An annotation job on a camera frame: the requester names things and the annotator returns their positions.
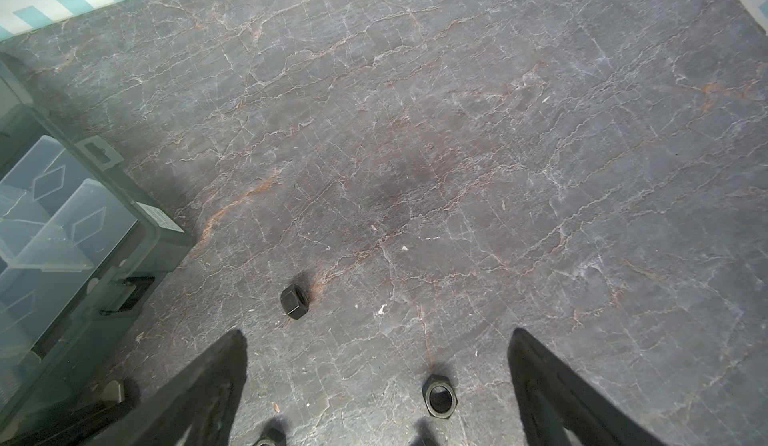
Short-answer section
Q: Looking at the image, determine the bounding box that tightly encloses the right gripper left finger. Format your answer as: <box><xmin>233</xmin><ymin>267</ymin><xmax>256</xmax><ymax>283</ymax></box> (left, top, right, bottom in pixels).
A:
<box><xmin>83</xmin><ymin>328</ymin><xmax>249</xmax><ymax>446</ymax></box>

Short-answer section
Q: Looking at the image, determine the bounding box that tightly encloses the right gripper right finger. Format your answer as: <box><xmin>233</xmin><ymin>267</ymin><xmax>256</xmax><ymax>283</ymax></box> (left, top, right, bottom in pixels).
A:
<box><xmin>507</xmin><ymin>327</ymin><xmax>662</xmax><ymax>445</ymax></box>

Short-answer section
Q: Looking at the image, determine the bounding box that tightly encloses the black hex nut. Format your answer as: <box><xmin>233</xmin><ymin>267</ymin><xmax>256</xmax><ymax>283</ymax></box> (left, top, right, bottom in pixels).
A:
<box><xmin>280</xmin><ymin>284</ymin><xmax>309</xmax><ymax>320</ymax></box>
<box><xmin>422</xmin><ymin>374</ymin><xmax>458</xmax><ymax>419</ymax></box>

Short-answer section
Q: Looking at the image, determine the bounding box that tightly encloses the grey plastic organizer box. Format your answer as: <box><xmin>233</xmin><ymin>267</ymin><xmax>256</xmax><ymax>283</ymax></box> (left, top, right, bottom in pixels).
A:
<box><xmin>1</xmin><ymin>55</ymin><xmax>194</xmax><ymax>440</ymax></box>

